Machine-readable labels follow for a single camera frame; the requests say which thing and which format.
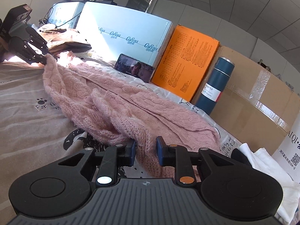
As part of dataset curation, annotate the light blue Cabau carton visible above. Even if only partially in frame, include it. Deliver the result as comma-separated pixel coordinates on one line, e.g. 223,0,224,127
76,2,174,67

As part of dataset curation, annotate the dark blue vacuum bottle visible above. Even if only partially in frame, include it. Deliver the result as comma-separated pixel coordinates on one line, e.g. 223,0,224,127
195,57,235,115

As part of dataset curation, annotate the orange cardboard box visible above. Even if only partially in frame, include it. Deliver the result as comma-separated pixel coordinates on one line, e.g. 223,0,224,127
151,25,220,102

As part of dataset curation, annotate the pink knitted sweater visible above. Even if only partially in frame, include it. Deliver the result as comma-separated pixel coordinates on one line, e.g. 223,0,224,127
43,55,220,178

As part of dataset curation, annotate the cartoon print bed sheet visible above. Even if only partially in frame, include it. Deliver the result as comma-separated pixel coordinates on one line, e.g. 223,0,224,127
0,51,243,225

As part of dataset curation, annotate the white paper shopping bag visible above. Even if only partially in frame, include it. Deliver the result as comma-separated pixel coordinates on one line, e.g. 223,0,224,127
272,114,300,183

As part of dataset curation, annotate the black sock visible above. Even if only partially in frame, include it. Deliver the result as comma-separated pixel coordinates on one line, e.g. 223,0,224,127
231,148,252,167

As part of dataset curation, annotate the white garment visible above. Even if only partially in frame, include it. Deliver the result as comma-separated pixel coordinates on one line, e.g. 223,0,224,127
238,142,300,225

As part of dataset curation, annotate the smartphone with lit screen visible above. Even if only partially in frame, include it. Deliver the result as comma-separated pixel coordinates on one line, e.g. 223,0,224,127
114,54,155,83

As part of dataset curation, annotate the large brown cardboard box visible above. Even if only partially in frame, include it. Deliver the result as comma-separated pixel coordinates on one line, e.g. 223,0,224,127
190,45,300,157

